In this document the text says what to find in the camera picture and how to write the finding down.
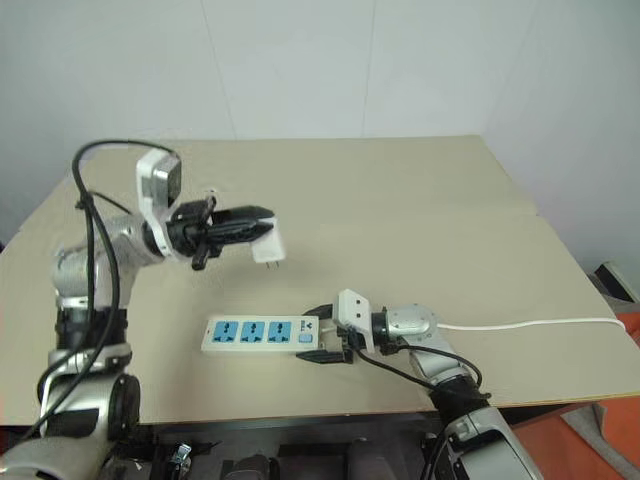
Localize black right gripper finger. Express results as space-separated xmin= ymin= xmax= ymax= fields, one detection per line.
xmin=295 ymin=350 xmax=347 ymax=366
xmin=300 ymin=302 xmax=338 ymax=322

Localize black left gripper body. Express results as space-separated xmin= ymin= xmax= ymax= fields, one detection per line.
xmin=166 ymin=196 xmax=224 ymax=272

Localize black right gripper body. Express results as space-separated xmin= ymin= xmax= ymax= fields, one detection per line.
xmin=327 ymin=317 xmax=359 ymax=365

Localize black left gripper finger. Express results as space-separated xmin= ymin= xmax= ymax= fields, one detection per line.
xmin=213 ymin=204 xmax=277 ymax=227
xmin=211 ymin=221 xmax=275 ymax=250

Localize white charger plug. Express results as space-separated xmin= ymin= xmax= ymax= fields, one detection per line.
xmin=249 ymin=216 xmax=288 ymax=272

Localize white power strip blue sockets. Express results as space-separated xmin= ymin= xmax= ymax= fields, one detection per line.
xmin=200 ymin=315 xmax=324 ymax=356

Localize dark rounded shape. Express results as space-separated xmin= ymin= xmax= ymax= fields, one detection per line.
xmin=224 ymin=453 xmax=281 ymax=480

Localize small silver metal clamp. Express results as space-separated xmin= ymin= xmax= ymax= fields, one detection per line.
xmin=169 ymin=442 xmax=195 ymax=474

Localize grey cloth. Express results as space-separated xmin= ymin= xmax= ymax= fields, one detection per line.
xmin=558 ymin=399 xmax=640 ymax=480

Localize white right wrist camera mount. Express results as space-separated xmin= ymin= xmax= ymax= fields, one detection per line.
xmin=334 ymin=288 xmax=378 ymax=354

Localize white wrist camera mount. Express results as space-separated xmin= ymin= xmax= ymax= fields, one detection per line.
xmin=135 ymin=148 xmax=184 ymax=262
xmin=334 ymin=288 xmax=378 ymax=354

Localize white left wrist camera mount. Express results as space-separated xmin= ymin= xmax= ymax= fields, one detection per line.
xmin=135 ymin=148 xmax=184 ymax=262

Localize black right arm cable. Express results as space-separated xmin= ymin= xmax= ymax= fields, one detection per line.
xmin=349 ymin=341 xmax=494 ymax=480

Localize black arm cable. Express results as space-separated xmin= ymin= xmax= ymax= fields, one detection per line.
xmin=27 ymin=138 xmax=177 ymax=441
xmin=349 ymin=341 xmax=494 ymax=480

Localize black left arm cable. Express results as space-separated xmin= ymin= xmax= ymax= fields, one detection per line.
xmin=27 ymin=138 xmax=177 ymax=441

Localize white power strip cord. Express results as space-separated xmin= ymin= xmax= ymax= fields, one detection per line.
xmin=436 ymin=316 xmax=627 ymax=334

